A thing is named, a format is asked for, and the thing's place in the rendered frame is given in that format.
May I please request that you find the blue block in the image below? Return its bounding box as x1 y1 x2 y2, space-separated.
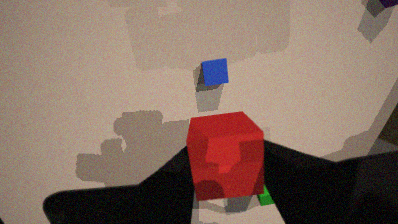
202 58 229 86

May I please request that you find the green block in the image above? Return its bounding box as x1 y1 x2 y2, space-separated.
257 187 275 206

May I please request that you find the red block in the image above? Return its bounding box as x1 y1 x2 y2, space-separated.
186 111 265 201

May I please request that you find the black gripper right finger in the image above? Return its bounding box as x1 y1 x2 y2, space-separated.
263 139 398 224

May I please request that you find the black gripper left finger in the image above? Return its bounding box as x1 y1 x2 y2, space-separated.
43 145 195 224

